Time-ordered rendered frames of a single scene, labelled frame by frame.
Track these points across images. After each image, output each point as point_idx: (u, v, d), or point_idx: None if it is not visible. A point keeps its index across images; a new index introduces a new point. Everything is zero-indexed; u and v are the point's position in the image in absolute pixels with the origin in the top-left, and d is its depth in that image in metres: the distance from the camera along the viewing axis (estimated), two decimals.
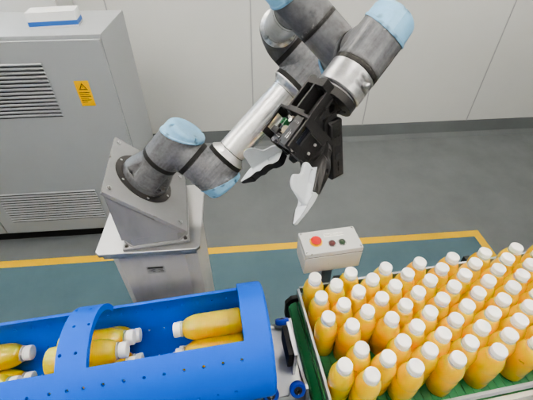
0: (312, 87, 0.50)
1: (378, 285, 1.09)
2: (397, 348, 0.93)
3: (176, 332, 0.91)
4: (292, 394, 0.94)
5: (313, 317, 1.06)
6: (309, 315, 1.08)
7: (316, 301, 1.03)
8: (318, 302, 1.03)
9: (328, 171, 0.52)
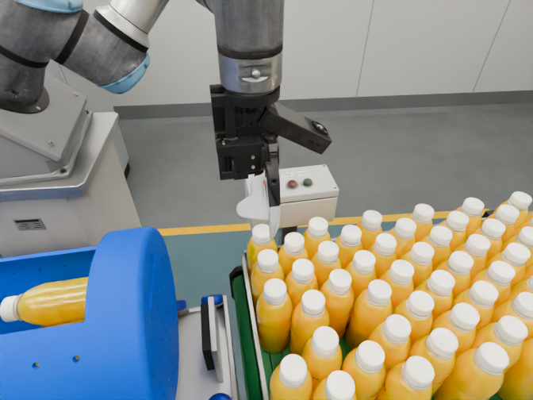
0: (212, 105, 0.43)
1: (360, 244, 0.71)
2: (387, 338, 0.55)
3: (5, 313, 0.53)
4: None
5: (258, 293, 0.68)
6: (253, 290, 0.69)
7: (259, 266, 0.65)
8: (262, 268, 0.65)
9: (277, 179, 0.45)
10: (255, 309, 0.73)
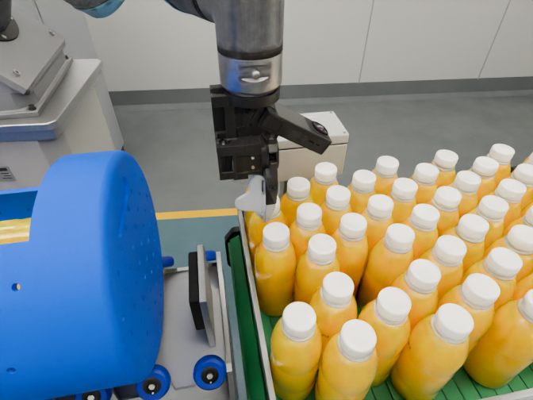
0: (212, 105, 0.43)
1: (373, 192, 0.61)
2: (412, 287, 0.46)
3: None
4: (197, 382, 0.46)
5: (256, 246, 0.59)
6: (251, 243, 0.60)
7: (258, 212, 0.56)
8: (261, 214, 0.55)
9: (274, 186, 0.47)
10: (254, 267, 0.63)
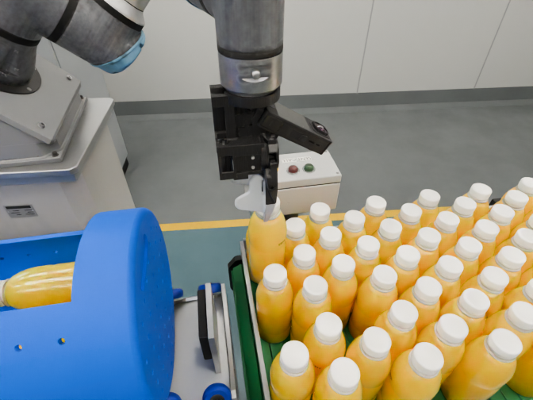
0: (212, 105, 0.43)
1: (363, 230, 0.68)
2: (393, 325, 0.52)
3: None
4: None
5: (256, 246, 0.59)
6: (251, 244, 0.60)
7: (258, 212, 0.56)
8: (261, 214, 0.55)
9: (274, 186, 0.47)
10: (253, 268, 0.64)
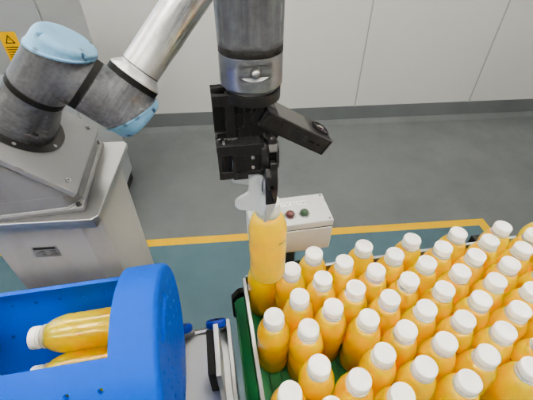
0: (212, 105, 0.43)
1: (352, 272, 0.77)
2: (375, 364, 0.61)
3: (32, 342, 0.59)
4: None
5: (256, 246, 0.59)
6: (251, 244, 0.60)
7: (258, 212, 0.56)
8: (261, 214, 0.55)
9: (275, 186, 0.47)
10: (254, 268, 0.64)
